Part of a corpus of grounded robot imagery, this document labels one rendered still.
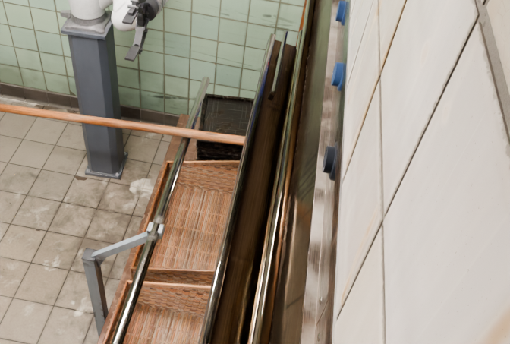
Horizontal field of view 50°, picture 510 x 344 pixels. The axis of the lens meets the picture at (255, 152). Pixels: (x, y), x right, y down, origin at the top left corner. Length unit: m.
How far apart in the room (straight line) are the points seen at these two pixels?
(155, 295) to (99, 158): 1.32
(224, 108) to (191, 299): 0.91
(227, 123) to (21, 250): 1.30
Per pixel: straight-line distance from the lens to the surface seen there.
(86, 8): 2.62
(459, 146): 0.25
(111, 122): 2.00
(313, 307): 0.71
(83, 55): 2.76
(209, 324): 1.21
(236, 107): 2.54
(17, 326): 2.90
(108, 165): 3.27
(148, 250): 1.61
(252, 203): 1.42
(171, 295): 2.07
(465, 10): 0.29
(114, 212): 3.17
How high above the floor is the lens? 2.52
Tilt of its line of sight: 46 degrees down
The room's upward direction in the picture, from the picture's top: 9 degrees clockwise
